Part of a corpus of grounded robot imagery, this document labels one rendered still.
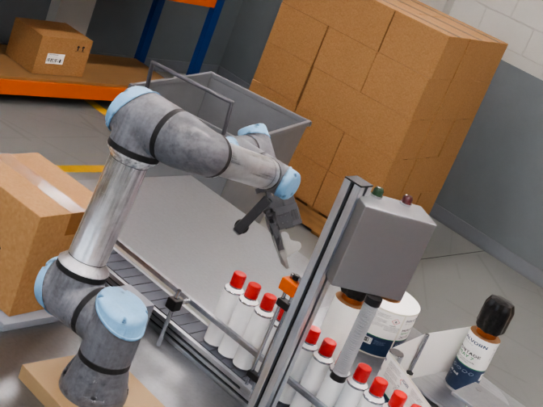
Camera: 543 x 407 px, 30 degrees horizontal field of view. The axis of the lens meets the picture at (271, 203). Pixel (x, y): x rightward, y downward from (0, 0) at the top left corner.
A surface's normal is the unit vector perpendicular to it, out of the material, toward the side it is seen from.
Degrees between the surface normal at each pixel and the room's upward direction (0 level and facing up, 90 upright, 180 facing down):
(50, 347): 0
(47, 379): 1
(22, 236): 90
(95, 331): 90
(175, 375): 0
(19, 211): 90
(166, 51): 90
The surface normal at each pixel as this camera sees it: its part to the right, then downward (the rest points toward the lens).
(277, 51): -0.59, 0.07
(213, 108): -0.37, 0.13
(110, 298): 0.46, -0.80
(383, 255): 0.22, 0.43
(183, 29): 0.67, 0.49
